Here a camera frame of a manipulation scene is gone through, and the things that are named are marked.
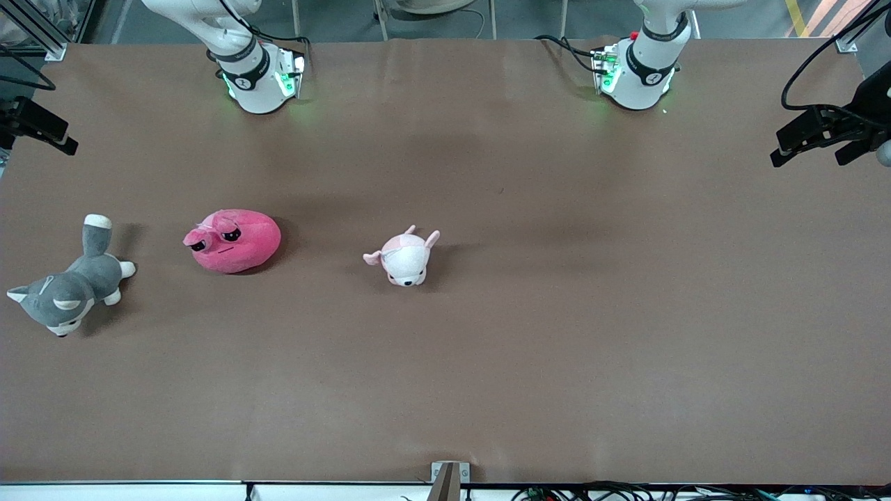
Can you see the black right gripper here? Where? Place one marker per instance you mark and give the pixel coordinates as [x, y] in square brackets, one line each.
[8, 117]

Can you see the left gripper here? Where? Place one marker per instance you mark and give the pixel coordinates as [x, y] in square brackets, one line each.
[865, 114]

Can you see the hot pink round plush toy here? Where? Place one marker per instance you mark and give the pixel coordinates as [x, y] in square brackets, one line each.
[243, 247]

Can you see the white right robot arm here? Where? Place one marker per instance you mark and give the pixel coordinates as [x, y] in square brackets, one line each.
[257, 90]

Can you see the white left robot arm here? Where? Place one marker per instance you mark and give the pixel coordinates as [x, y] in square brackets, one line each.
[644, 83]

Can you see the grey white husky plush toy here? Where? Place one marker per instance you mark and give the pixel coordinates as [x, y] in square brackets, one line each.
[76, 278]

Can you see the pale pink pig plush toy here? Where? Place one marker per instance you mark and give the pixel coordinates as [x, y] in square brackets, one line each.
[405, 261]

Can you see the office chair base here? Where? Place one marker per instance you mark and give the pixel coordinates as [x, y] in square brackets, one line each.
[435, 5]

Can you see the aluminium frame post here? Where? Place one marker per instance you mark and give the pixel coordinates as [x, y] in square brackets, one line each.
[54, 49]
[846, 43]

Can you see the white table edge rail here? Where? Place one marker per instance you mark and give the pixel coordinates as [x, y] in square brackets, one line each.
[139, 492]

